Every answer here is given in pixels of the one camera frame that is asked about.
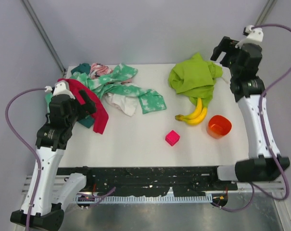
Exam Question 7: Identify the red cloth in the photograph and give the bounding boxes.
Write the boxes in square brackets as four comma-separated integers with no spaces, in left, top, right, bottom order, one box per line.
[58,78,109,134]

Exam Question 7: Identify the lime green cloth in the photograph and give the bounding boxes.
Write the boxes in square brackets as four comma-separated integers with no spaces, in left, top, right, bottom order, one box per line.
[168,53,223,107]

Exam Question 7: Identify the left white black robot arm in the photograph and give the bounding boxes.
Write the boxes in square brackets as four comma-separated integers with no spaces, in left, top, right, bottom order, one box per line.
[10,90,96,231]

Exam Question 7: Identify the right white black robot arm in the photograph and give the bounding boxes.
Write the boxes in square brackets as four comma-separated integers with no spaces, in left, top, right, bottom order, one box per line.
[211,36,290,182]

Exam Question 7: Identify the pink patterned cloth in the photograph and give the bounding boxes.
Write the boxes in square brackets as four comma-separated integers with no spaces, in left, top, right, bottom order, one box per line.
[89,63,113,79]

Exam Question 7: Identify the dark teal cloth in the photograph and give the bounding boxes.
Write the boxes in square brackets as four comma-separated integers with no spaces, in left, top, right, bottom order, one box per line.
[71,63,94,128]

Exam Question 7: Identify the green white tie-dye cloth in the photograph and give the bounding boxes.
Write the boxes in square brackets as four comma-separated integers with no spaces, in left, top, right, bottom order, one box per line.
[44,63,167,115]

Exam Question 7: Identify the orange plastic cup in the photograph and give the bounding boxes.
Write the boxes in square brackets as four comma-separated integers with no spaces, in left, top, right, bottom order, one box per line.
[207,115,232,139]

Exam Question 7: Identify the yellow banana bunch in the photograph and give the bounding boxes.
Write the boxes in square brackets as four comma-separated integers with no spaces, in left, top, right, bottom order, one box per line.
[175,98,207,126]

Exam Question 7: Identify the pink cube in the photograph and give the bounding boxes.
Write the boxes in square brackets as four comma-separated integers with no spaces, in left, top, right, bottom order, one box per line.
[165,130,180,146]

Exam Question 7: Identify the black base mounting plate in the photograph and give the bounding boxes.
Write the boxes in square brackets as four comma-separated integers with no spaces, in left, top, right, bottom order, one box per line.
[57,166,238,197]

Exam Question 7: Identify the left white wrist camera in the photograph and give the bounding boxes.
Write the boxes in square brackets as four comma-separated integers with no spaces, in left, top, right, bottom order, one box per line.
[44,80,75,99]

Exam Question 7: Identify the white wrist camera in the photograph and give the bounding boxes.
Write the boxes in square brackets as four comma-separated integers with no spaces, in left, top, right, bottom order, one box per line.
[235,25,264,48]
[44,80,75,99]

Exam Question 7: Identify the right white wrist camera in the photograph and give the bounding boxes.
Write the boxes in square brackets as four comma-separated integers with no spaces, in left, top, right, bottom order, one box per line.
[235,25,264,48]

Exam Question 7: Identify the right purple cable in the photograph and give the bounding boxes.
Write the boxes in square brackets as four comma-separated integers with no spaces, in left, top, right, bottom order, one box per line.
[212,23,291,212]

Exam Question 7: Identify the purple cable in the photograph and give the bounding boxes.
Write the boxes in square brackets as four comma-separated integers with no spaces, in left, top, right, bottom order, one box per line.
[212,23,291,212]
[5,88,50,229]

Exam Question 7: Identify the right aluminium frame post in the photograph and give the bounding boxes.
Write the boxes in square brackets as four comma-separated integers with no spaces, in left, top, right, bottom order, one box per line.
[254,0,277,26]

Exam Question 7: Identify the aluminium frame post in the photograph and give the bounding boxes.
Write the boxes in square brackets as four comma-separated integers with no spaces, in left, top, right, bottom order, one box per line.
[254,0,277,26]
[20,0,66,74]

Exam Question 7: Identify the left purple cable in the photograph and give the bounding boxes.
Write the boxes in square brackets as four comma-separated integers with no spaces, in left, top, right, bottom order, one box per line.
[5,88,50,229]

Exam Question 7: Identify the left aluminium frame post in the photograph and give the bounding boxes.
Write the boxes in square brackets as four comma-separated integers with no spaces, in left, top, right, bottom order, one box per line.
[20,0,66,74]

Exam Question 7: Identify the aluminium rail front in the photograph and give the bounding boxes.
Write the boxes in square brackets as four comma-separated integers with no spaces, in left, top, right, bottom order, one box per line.
[21,175,284,195]

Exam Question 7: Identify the white slotted cable duct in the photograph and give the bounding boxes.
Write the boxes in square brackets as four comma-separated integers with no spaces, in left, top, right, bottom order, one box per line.
[73,195,213,205]

